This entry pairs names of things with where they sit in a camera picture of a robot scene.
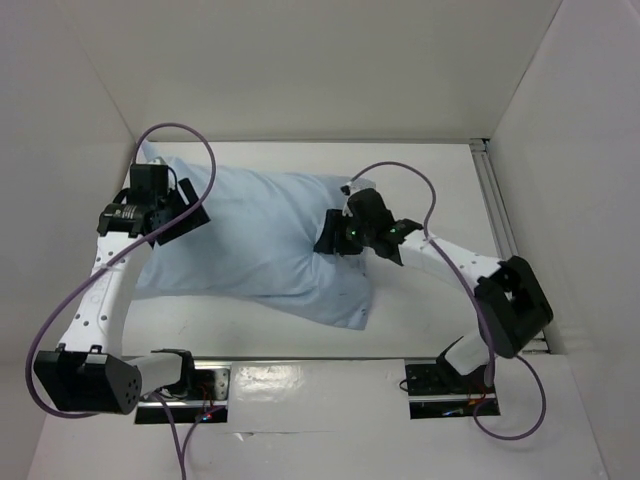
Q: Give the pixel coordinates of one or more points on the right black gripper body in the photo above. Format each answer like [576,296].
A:
[329,232]

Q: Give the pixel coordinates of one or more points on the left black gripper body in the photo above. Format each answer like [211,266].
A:
[178,205]

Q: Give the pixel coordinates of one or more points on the light blue pillowcase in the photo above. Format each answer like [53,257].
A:
[259,245]

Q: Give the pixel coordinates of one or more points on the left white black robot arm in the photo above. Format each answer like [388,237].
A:
[85,374]

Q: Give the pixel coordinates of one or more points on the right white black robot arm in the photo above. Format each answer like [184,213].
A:
[506,295]

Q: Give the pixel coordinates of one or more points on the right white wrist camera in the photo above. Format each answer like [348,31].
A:
[353,186]

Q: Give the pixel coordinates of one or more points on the aluminium extrusion rail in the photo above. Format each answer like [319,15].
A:
[500,225]

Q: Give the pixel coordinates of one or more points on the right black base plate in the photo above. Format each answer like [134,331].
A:
[436,393]

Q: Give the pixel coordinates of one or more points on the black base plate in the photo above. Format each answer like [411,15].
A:
[206,399]
[436,393]

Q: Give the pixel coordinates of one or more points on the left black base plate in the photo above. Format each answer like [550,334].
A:
[206,399]

